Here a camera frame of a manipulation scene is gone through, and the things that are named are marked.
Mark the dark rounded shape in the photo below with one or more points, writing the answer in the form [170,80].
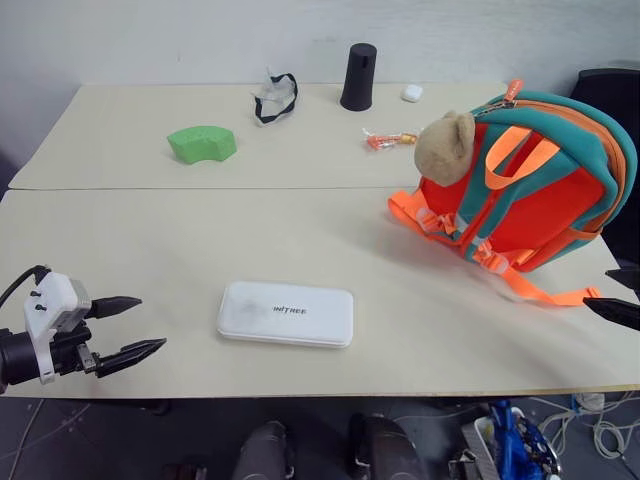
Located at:
[385,450]

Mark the small white object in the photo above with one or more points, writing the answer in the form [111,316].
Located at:
[411,93]

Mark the orange and teal backpack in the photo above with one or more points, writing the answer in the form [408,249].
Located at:
[550,210]

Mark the white rectangular case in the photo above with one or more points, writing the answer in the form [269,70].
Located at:
[285,315]

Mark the black chair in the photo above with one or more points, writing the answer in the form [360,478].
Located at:
[610,87]

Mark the blue device under table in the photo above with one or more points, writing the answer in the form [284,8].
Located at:
[520,440]

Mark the white power strip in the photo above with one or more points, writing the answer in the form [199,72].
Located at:
[590,400]

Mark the grey rounded shape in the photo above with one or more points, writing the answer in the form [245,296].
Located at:
[265,452]

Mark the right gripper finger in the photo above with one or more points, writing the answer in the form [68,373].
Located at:
[625,278]
[615,310]

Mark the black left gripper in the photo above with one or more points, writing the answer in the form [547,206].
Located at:
[70,350]

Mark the tan plush bear head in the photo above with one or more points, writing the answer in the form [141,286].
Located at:
[442,150]

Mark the orange wrapped candy packet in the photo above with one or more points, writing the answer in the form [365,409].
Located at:
[385,140]

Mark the black cylindrical device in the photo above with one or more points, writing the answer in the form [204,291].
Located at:
[359,80]

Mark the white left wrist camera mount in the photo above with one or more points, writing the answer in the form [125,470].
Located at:
[50,295]

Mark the green curved foam block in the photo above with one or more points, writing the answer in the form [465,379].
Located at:
[200,142]

